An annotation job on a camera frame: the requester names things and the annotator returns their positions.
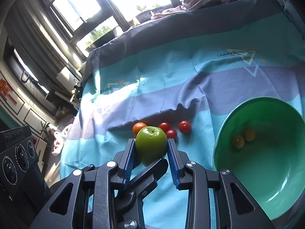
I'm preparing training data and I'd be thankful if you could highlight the green apple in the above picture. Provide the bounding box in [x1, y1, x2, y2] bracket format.
[135, 126, 168, 166]

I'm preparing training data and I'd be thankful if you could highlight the grey curtain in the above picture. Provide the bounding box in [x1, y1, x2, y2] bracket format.
[7, 2, 84, 84]

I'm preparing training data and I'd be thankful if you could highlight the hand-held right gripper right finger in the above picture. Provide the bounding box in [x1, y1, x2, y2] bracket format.
[167, 138, 277, 229]

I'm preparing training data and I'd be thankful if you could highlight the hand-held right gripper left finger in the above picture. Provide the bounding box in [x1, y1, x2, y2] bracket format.
[29, 138, 137, 229]

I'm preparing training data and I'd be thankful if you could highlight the white box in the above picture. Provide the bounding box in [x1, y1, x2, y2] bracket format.
[56, 67, 83, 89]

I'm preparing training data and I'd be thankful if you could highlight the window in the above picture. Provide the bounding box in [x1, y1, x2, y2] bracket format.
[48, 0, 181, 53]

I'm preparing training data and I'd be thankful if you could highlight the orange mandarin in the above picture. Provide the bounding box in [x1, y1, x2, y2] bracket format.
[132, 122, 148, 137]

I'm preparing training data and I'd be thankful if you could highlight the green plastic bowl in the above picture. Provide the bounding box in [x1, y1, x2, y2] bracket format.
[213, 96, 305, 221]

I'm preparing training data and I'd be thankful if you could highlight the small yellow fruit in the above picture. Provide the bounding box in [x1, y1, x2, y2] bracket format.
[232, 135, 245, 149]
[243, 129, 256, 142]

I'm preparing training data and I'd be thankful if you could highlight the potted plant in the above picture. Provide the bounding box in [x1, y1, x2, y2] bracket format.
[136, 3, 172, 18]
[88, 26, 122, 50]

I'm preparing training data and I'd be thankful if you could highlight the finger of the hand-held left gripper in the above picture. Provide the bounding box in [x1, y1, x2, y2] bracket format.
[116, 159, 169, 229]

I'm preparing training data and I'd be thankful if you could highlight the striped teal and purple blanket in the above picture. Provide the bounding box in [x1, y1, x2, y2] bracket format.
[59, 0, 305, 229]

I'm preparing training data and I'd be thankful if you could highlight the white plastic bag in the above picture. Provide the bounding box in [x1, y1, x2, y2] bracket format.
[52, 127, 72, 156]

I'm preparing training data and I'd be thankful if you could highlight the wall poster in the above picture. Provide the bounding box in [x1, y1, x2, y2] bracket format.
[0, 76, 19, 106]

